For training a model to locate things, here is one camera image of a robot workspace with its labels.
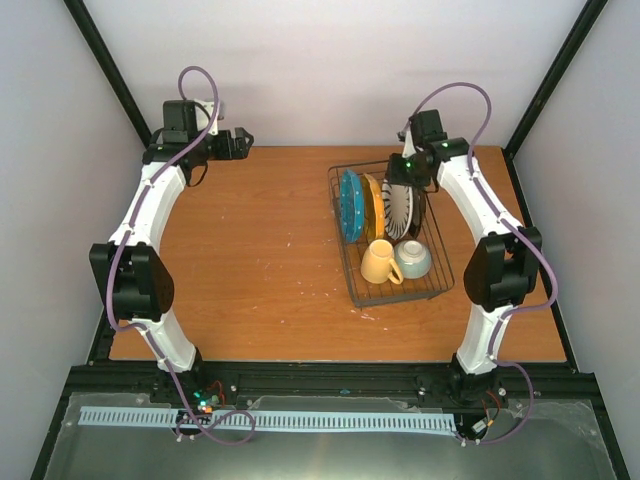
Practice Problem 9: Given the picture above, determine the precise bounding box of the white blue striped plate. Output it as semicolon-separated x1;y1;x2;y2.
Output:
381;180;413;241

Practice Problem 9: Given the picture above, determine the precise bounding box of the dark patterned plate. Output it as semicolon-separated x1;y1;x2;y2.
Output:
408;187;426;239

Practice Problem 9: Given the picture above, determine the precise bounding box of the orange dotted plate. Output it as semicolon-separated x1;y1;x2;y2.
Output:
361;173;385;242

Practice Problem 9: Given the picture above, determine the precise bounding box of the teal dotted plate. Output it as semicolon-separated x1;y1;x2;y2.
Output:
340;169;365;243

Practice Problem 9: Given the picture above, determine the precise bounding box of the dark wire dish rack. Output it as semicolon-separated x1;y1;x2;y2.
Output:
327;160;455;308

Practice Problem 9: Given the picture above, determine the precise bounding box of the pale green ceramic bowl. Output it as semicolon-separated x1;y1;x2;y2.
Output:
394;240;432;279

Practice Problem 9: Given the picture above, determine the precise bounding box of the yellow ceramic mug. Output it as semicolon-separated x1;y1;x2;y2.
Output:
360;239;404;285

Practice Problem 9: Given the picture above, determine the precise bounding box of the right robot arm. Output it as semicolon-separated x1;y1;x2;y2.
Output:
386;110;542;406

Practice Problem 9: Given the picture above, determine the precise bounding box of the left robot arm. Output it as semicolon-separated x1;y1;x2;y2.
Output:
89;99;254;403

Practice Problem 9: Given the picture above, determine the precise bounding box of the metal front plate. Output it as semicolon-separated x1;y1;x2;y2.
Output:
41;394;621;479

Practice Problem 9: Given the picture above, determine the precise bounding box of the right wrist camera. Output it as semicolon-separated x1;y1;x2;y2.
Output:
397;129;416;158

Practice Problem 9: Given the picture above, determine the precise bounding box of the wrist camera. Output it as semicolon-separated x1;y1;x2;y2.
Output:
397;129;416;158
194;99;224;136

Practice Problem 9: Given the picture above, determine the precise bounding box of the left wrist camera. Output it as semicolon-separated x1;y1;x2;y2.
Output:
194;99;224;136

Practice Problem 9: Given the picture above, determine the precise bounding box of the black left frame post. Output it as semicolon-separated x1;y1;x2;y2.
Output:
63;0;152;147

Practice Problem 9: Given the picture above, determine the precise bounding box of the black frame post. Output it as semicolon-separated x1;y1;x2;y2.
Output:
63;0;152;147
503;0;608;161

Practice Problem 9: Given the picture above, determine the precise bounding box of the black front rail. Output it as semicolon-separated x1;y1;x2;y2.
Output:
64;360;601;412

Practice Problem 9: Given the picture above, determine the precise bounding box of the black right frame post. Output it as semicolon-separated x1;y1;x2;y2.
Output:
503;0;608;161

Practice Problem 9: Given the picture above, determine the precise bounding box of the light blue slotted cable duct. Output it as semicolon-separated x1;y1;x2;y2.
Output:
77;406;456;436

